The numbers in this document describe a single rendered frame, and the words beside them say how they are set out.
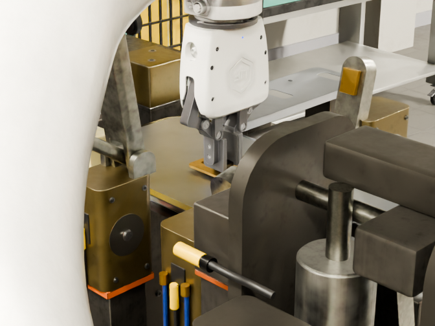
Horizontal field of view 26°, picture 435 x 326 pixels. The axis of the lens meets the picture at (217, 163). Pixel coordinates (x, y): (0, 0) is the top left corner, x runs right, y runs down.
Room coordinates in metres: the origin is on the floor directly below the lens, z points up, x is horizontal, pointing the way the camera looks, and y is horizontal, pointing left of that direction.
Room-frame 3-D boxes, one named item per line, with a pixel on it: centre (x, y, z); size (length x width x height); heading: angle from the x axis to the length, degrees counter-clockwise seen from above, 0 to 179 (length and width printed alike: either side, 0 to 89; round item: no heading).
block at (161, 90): (1.29, 0.09, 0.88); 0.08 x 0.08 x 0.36; 45
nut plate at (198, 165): (1.00, -0.01, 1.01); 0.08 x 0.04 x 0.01; 45
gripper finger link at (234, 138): (1.02, -0.02, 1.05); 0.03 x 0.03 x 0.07; 45
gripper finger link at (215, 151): (0.98, 0.01, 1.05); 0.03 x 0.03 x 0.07; 45
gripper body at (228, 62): (1.00, -0.01, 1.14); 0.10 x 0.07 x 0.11; 135
